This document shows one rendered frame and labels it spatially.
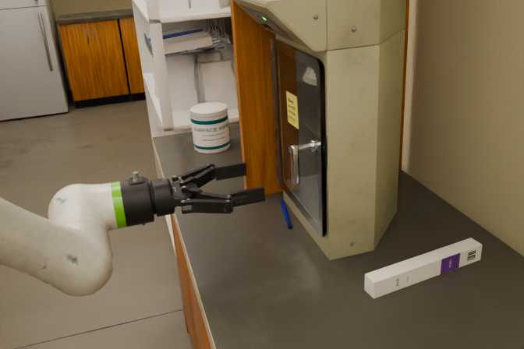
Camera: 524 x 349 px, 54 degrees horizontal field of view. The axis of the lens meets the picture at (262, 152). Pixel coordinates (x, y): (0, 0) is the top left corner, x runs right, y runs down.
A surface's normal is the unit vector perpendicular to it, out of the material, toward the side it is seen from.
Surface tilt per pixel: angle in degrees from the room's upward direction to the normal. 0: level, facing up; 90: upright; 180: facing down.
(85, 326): 0
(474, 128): 90
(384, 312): 0
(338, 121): 90
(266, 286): 0
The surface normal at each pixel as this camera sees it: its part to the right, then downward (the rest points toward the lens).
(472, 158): -0.96, 0.16
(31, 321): -0.06, -0.93
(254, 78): 0.29, 0.35
